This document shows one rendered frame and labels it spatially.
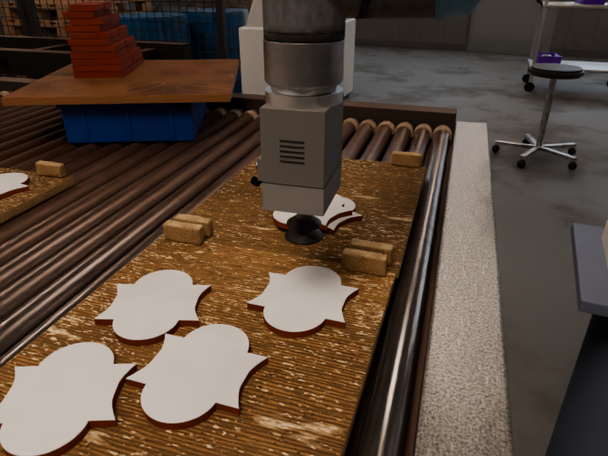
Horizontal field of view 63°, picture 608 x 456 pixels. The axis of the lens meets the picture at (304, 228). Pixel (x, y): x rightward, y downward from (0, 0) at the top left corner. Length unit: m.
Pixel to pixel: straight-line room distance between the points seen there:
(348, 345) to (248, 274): 0.18
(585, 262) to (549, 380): 1.15
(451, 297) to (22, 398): 0.49
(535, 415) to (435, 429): 1.39
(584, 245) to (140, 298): 0.72
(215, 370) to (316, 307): 0.14
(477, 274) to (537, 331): 1.52
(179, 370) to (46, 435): 0.12
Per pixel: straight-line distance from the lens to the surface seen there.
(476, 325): 0.63
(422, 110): 1.42
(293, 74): 0.46
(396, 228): 0.78
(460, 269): 0.73
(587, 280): 0.87
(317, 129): 0.46
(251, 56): 4.48
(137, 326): 0.58
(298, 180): 0.48
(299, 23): 0.45
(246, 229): 0.77
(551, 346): 2.18
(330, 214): 0.76
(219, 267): 0.67
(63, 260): 0.80
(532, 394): 1.95
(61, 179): 1.05
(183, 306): 0.59
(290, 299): 0.59
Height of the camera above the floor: 1.29
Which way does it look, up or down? 27 degrees down
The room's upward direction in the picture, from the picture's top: straight up
